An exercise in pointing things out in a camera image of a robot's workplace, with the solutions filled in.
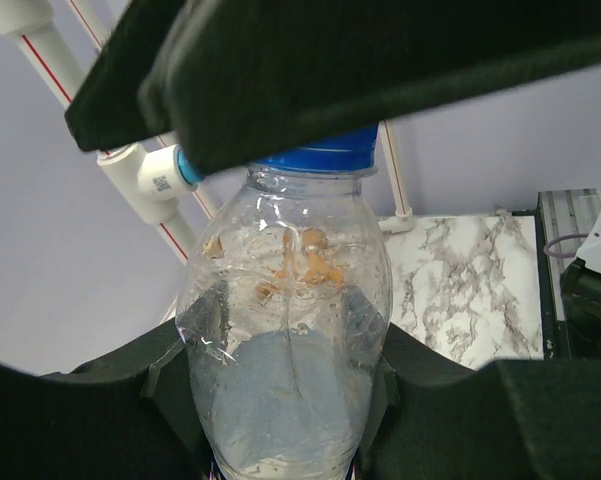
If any blue bottle cap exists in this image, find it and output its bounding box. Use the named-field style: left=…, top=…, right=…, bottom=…
left=255, top=124, right=378, bottom=174

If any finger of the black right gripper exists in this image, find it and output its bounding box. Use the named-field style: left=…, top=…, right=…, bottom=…
left=64, top=1, right=205, bottom=153
left=139, top=1, right=601, bottom=174

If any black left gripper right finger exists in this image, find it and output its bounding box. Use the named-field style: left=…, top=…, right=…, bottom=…
left=359, top=326, right=601, bottom=479

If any white PVC pipe frame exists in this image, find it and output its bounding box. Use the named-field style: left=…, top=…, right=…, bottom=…
left=0, top=1, right=415, bottom=263

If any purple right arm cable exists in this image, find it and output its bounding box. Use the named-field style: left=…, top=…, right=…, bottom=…
left=543, top=232, right=590, bottom=259

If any blue plastic faucet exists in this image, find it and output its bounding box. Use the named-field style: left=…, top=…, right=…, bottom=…
left=175, top=148, right=205, bottom=185

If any clear bottle blue label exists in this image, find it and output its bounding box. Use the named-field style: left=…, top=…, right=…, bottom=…
left=175, top=167, right=393, bottom=479

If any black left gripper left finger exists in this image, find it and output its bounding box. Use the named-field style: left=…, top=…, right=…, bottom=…
left=0, top=322, right=210, bottom=479

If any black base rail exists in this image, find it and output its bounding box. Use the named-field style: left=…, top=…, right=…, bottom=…
left=513, top=209, right=571, bottom=360

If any orange plastic faucet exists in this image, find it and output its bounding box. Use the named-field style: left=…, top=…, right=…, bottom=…
left=255, top=228, right=346, bottom=302

